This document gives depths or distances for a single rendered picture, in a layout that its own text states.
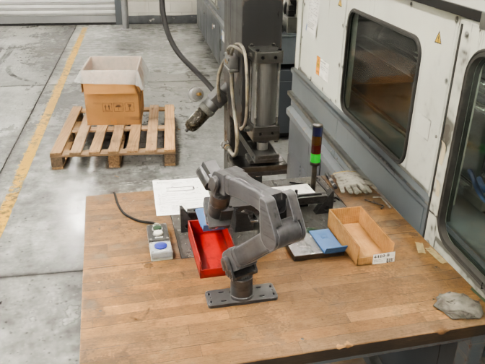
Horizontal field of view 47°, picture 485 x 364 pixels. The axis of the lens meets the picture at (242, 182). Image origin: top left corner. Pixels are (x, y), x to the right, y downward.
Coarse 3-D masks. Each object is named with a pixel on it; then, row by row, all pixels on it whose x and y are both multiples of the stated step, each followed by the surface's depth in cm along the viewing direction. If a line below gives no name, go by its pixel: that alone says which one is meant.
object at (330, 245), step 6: (312, 234) 185; (318, 234) 185; (324, 234) 185; (330, 234) 186; (318, 240) 182; (324, 240) 182; (330, 240) 182; (336, 240) 182; (324, 246) 179; (330, 246) 179; (336, 246) 174; (342, 246) 174; (324, 252) 175; (330, 252) 176; (336, 252) 176
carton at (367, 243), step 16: (336, 208) 192; (352, 208) 194; (336, 224) 186; (352, 224) 196; (368, 224) 189; (352, 240) 174; (368, 240) 186; (384, 240) 178; (352, 256) 175; (368, 256) 173; (384, 256) 174
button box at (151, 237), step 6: (114, 192) 215; (120, 210) 202; (126, 216) 198; (144, 222) 194; (150, 222) 193; (150, 228) 186; (162, 228) 186; (150, 234) 182; (162, 234) 182; (168, 234) 183; (150, 240) 179; (156, 240) 180; (162, 240) 180
